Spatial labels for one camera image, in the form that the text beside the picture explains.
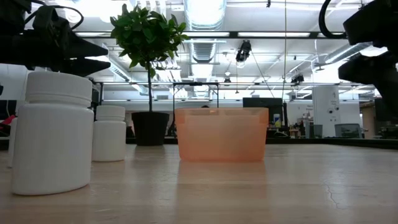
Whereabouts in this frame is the ceiling light strip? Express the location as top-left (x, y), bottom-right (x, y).
top-left (182, 30), bottom-right (231, 39)
top-left (237, 31), bottom-right (312, 39)

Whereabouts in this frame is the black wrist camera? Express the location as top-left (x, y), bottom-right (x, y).
top-left (343, 0), bottom-right (398, 48)
top-left (30, 5), bottom-right (71, 32)

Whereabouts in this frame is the thin hanging cord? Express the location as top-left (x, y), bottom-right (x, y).
top-left (283, 0), bottom-right (288, 100)

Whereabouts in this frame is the black monitor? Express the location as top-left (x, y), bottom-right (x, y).
top-left (242, 97), bottom-right (284, 138)

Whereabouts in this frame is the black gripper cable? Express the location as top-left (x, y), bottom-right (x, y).
top-left (318, 0), bottom-right (348, 40)
top-left (23, 0), bottom-right (85, 31)

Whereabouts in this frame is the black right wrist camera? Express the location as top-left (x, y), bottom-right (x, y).
top-left (343, 0), bottom-right (398, 48)

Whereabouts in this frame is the silver ventilation duct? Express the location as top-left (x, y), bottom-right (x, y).
top-left (183, 0), bottom-right (228, 31)

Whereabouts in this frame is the green leafy small tree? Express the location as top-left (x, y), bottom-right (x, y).
top-left (110, 3), bottom-right (190, 113)

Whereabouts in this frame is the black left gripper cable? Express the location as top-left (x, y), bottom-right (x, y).
top-left (23, 0), bottom-right (85, 31)

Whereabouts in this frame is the white pill bottle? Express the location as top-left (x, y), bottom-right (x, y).
top-left (91, 105), bottom-right (127, 163)
top-left (7, 117), bottom-right (18, 169)
top-left (11, 71), bottom-right (95, 196)

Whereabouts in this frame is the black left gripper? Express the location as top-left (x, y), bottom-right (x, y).
top-left (0, 28), bottom-right (112, 78)

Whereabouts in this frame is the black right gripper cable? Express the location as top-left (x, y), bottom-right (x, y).
top-left (318, 0), bottom-right (348, 40)

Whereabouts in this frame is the black aluminium table frame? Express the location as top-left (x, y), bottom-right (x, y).
top-left (126, 136), bottom-right (398, 150)

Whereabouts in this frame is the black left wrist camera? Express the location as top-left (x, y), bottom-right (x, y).
top-left (30, 5), bottom-right (71, 32)

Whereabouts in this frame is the orange translucent plastic basket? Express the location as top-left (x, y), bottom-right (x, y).
top-left (174, 107), bottom-right (269, 163)

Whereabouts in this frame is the black plant pot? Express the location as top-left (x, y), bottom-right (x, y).
top-left (131, 111), bottom-right (170, 147)

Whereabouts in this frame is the red object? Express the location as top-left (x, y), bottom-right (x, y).
top-left (0, 114), bottom-right (17, 128)

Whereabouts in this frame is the white pillar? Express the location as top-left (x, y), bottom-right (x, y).
top-left (312, 85), bottom-right (341, 138)

